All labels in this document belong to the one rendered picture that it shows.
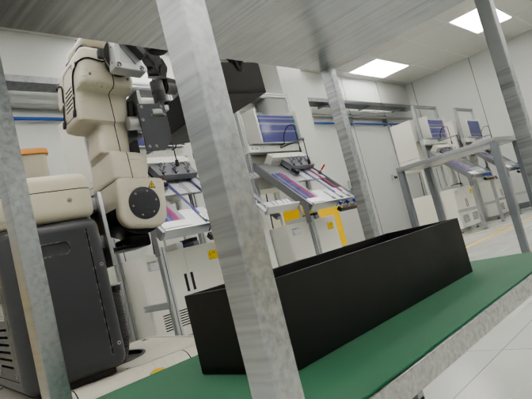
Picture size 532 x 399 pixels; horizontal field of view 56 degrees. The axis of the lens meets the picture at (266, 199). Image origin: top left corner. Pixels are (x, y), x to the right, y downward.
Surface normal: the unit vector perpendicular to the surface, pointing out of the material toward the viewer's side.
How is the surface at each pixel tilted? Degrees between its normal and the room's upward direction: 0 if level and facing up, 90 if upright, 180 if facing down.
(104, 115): 90
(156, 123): 90
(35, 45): 90
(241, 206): 90
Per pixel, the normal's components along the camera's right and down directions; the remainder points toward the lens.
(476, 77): -0.67, 0.11
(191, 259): 0.70, -0.24
